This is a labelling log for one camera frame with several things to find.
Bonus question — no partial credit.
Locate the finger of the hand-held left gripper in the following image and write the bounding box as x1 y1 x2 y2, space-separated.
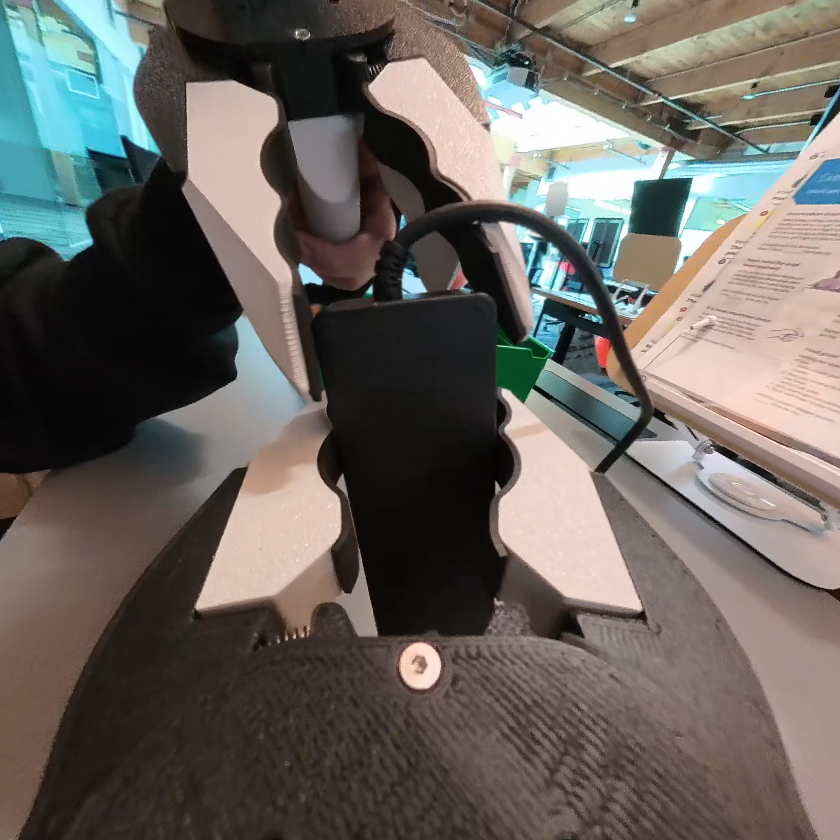
182 80 324 403
363 58 536 345

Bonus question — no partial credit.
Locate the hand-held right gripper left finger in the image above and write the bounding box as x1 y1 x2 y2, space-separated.
196 400 362 621

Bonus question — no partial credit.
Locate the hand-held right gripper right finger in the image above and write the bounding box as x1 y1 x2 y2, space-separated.
491 387 644 631

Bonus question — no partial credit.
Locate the thick black adapter cable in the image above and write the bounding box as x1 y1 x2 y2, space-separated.
374 202 652 475

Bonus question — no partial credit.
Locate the black power adapter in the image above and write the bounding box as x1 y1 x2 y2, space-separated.
311 292 509 637

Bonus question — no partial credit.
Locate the person's left forearm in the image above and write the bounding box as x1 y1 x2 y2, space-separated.
0 161 244 473

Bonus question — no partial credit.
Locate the person's left hand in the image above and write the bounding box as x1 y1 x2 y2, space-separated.
289 141 403 291

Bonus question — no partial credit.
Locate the black desk panel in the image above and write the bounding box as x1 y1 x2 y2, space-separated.
535 364 660 442

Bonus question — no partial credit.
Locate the green plastic bin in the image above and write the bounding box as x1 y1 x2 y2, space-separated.
495 325 554 403

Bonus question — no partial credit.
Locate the wooden background desk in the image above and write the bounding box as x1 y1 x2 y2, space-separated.
535 285 647 332

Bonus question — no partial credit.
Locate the black monitor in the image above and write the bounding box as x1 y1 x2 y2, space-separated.
630 177 693 237

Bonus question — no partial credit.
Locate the tan wooden panel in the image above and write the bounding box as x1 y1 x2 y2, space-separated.
617 233 680 290

